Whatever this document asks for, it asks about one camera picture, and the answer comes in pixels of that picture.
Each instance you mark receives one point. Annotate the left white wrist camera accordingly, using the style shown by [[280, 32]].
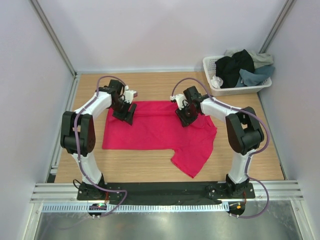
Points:
[[129, 95]]

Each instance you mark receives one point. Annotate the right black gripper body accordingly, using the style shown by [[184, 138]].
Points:
[[187, 112]]

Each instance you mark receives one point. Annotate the black t shirt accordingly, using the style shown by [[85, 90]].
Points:
[[228, 68]]

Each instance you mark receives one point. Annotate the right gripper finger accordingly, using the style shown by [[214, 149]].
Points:
[[189, 119], [182, 117]]

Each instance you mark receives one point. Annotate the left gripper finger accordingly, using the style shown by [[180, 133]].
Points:
[[130, 114], [122, 116]]

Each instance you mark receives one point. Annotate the white cloth in basket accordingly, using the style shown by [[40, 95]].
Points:
[[216, 82]]

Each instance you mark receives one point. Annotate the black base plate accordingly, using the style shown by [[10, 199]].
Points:
[[171, 194]]

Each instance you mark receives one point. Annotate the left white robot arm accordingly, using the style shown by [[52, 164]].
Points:
[[78, 136]]

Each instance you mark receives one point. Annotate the white plastic laundry basket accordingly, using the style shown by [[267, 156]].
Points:
[[209, 67]]

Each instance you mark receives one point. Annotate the pink red t shirt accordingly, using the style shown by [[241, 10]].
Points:
[[156, 126]]

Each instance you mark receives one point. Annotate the blue t shirt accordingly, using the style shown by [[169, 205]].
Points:
[[249, 79]]

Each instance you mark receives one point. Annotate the aluminium rail frame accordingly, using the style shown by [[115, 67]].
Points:
[[270, 189]]

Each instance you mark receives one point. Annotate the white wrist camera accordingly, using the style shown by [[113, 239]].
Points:
[[129, 95], [180, 100]]

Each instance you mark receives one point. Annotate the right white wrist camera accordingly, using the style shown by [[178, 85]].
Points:
[[180, 100]]

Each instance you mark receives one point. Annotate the white slotted cable duct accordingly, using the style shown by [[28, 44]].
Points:
[[89, 207]]

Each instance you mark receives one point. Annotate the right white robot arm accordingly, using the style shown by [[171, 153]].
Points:
[[244, 132]]

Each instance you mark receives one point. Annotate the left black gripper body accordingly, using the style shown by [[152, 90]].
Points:
[[122, 107]]

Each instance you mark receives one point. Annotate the grey green t shirt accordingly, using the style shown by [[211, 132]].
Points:
[[259, 59]]

